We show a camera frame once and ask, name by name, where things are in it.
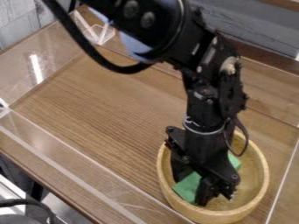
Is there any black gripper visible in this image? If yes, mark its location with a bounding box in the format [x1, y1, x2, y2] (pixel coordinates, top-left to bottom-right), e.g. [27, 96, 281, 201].
[166, 120, 241, 207]

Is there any green rectangular block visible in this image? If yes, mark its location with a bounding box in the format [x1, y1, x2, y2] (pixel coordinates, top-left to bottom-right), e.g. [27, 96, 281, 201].
[171, 152, 243, 205]

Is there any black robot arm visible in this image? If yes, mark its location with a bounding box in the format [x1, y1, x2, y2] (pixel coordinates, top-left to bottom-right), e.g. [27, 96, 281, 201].
[83, 0, 249, 206]

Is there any brown wooden bowl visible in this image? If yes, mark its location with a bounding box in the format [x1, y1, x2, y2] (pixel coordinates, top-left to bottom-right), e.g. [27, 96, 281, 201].
[156, 141, 270, 224]

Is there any black cable bottom left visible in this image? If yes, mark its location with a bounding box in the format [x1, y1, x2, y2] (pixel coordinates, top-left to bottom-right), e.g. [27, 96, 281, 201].
[0, 199, 58, 224]

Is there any clear acrylic corner bracket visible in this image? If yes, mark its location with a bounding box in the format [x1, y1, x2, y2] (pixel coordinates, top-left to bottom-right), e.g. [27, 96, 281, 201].
[72, 10, 116, 46]

